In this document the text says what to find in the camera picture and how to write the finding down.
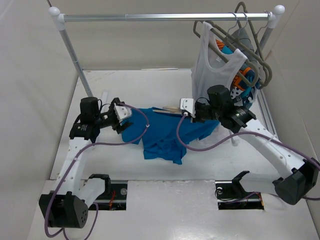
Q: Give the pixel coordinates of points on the white mesh tank top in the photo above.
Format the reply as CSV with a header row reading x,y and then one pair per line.
x,y
218,65

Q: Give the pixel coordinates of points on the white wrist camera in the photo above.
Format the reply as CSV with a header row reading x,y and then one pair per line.
x,y
188,105
122,112

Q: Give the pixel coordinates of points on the grey velvet hanger front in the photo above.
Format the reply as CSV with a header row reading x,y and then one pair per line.
x,y
215,63

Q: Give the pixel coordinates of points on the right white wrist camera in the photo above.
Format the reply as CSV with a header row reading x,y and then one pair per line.
x,y
188,105

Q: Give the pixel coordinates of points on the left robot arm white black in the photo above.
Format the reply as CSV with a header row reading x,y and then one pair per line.
x,y
67,204

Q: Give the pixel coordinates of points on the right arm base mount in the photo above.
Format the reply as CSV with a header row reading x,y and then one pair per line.
x,y
231,195

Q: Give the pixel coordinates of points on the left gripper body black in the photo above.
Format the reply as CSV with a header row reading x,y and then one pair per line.
x,y
107,119

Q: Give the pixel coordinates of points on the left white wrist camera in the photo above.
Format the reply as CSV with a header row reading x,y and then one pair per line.
x,y
122,112

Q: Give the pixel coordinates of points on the blue t shirt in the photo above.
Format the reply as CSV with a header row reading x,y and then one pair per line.
x,y
160,140

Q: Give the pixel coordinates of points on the grey velvet hanger middle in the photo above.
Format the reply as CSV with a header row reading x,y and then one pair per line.
x,y
263,74

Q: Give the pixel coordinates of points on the colourful patterned garment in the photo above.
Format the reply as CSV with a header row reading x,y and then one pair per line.
x,y
242,94

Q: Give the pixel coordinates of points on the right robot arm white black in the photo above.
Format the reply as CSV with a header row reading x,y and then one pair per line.
x,y
297,172

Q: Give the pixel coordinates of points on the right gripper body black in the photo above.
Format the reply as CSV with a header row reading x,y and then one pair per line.
x,y
204,112

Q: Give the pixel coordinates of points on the silver clothes rack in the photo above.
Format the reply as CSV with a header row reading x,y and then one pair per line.
x,y
59,19

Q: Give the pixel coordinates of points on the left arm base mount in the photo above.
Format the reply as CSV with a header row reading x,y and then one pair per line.
x,y
114,197

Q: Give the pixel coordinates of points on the grey garment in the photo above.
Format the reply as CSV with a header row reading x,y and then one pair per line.
x,y
242,36

